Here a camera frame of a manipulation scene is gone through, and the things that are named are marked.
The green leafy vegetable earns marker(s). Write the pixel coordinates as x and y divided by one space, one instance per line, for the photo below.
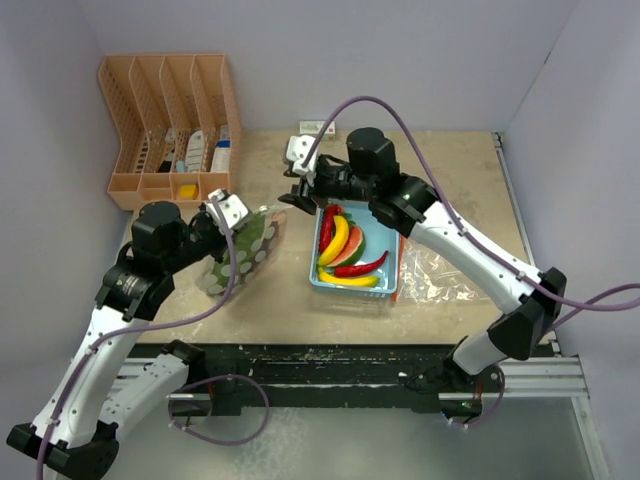
253 248

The light blue plastic basket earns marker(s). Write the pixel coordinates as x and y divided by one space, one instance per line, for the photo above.
369 241

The watermelon slice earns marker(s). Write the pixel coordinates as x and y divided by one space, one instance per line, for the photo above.
352 251

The green and white small box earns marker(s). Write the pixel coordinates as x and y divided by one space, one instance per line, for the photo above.
315 127

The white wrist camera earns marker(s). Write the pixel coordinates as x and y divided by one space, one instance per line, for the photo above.
223 206
300 156

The yellow block in organizer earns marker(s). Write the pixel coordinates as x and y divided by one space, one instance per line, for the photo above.
188 192

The clear bag with orange zipper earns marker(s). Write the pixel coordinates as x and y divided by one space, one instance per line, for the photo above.
426 279

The black aluminium base frame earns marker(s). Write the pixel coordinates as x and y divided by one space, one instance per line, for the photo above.
368 412

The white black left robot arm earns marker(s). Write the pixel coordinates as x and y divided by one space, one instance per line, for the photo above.
78 433

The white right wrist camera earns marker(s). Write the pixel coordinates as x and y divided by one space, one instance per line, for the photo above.
300 156

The red chili pepper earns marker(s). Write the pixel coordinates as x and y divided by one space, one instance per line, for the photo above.
360 270
327 226

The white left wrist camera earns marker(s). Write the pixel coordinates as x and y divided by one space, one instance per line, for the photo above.
223 206

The white bottle in organizer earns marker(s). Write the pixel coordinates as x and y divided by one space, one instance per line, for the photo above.
195 150

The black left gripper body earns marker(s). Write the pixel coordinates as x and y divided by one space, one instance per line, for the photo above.
202 239

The clear polka dot zip bag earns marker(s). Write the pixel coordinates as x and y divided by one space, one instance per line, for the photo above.
270 213

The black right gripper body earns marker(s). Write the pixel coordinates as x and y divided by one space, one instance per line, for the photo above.
337 182

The white blue box in organizer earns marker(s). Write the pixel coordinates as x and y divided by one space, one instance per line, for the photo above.
222 152

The yellow banana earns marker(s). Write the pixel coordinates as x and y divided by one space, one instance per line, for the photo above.
338 242
359 282

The peach plastic file organizer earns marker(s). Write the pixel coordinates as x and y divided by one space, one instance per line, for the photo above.
156 102

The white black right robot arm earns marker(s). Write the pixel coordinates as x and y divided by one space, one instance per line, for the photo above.
526 296

